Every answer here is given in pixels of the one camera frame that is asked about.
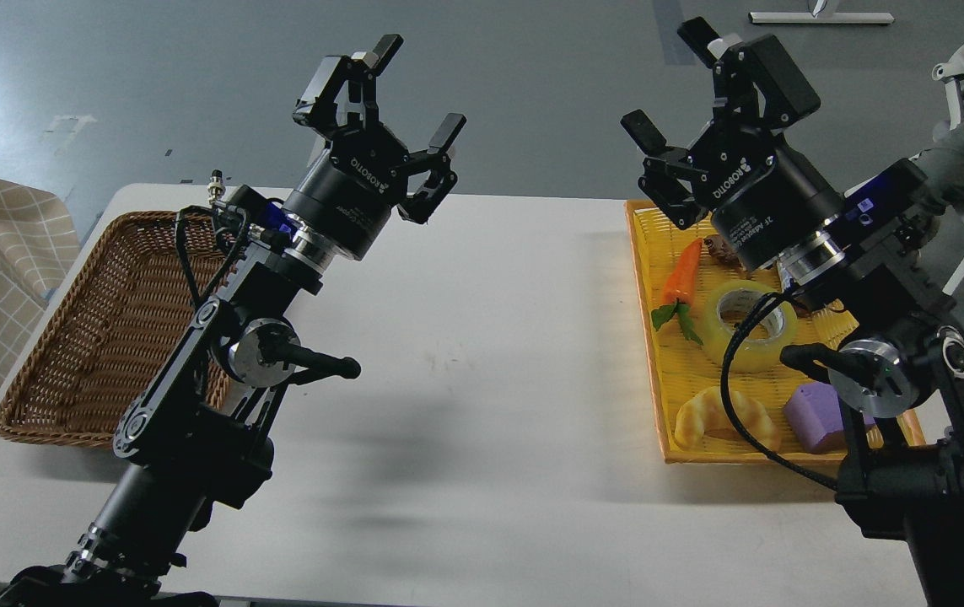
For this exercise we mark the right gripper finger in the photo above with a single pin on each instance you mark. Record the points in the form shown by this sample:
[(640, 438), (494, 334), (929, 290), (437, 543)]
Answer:
[(758, 89), (668, 172)]

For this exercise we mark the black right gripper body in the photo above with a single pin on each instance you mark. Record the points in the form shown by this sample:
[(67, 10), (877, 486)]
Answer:
[(763, 196)]

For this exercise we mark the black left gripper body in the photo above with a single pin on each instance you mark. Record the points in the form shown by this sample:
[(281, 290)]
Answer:
[(348, 192)]

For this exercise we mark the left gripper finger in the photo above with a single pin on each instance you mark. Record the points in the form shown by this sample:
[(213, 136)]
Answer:
[(435, 163), (317, 107)]

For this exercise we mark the yellow packing tape roll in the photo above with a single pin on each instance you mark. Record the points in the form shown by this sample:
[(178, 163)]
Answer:
[(730, 304)]

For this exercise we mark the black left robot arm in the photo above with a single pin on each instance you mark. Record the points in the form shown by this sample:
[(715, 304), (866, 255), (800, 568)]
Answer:
[(199, 433)]

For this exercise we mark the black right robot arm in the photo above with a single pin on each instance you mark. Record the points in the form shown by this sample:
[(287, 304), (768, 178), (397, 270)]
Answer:
[(900, 375)]

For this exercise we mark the brown toy animal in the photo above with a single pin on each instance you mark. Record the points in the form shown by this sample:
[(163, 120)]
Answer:
[(722, 252)]

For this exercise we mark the white monitor stand base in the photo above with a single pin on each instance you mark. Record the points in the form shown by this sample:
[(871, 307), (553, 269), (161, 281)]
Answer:
[(821, 12)]

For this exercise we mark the orange toy carrot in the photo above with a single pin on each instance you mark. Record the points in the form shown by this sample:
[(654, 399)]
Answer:
[(678, 293)]

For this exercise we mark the yellow plastic basket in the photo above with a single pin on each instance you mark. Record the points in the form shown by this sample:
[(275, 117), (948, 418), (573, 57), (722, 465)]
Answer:
[(680, 369)]

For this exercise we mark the purple foam block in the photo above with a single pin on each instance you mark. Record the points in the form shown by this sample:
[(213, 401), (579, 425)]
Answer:
[(815, 414)]

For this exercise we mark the toy croissant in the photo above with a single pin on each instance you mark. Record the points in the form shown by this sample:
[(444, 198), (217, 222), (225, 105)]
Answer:
[(705, 414)]

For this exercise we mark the brown wicker basket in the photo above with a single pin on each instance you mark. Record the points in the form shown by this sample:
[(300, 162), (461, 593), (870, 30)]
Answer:
[(115, 327)]

